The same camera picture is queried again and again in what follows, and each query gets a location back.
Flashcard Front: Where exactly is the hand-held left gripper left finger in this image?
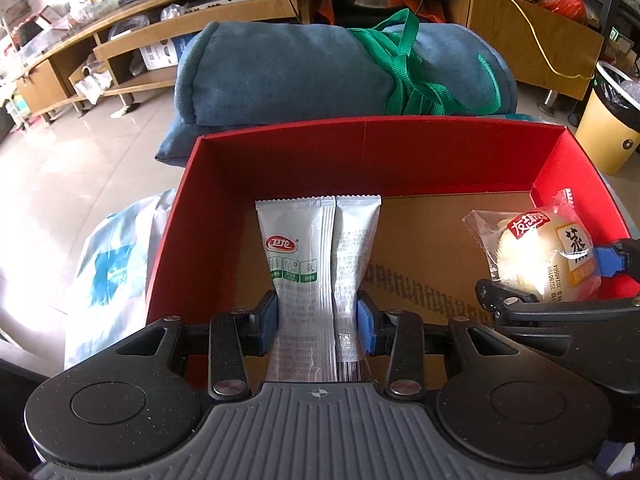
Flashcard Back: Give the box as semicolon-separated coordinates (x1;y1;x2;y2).
107;291;279;403

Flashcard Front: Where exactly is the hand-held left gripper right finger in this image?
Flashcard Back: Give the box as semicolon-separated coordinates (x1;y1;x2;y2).
356;291;521;403

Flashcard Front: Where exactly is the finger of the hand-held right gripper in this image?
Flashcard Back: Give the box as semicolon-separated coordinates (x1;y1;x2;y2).
594;239;640;281
475;278;640;329

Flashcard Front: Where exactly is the clear steamed cake packet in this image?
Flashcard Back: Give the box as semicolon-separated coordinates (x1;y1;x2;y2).
461;188;603;303

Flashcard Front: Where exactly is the silver snack packet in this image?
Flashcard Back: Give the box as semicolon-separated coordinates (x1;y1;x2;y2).
255;195;383;383

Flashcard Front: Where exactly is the red cardboard box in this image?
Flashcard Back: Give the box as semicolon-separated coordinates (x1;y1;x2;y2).
145;116;640;391

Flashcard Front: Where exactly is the yellow trash bin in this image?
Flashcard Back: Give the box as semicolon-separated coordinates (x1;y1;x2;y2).
575;61;640;176

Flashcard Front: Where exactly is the blue checkered bed sheet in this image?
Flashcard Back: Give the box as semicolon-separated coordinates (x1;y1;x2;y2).
62;187;176;371

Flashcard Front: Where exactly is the blue rolled blanket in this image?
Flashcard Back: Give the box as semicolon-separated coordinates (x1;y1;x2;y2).
154;20;518;166

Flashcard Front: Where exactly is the wooden cabinet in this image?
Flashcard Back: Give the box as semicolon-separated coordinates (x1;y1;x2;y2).
0;0;606;126

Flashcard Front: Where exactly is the red plastic bag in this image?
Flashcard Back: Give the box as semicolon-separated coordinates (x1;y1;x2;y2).
542;0;588;21

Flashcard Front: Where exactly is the black cabinet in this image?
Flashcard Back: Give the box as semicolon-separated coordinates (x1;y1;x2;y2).
0;342;68;480

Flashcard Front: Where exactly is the black metal rack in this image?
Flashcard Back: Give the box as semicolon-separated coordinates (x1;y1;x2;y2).
550;0;640;61

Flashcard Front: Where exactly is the white and blue carton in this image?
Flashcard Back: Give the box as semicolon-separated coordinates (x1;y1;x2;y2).
140;37;188;71

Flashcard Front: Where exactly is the clear plastic bag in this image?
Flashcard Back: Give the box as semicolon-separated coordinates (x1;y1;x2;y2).
74;64;117;107

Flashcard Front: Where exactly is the orange plastic bag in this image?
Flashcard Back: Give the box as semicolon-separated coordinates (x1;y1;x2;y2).
315;0;451;23

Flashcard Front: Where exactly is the yellow cable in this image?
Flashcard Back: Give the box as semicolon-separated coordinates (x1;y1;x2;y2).
487;0;593;81

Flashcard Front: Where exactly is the green strap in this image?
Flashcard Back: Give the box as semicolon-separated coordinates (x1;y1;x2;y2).
347;9;501;117

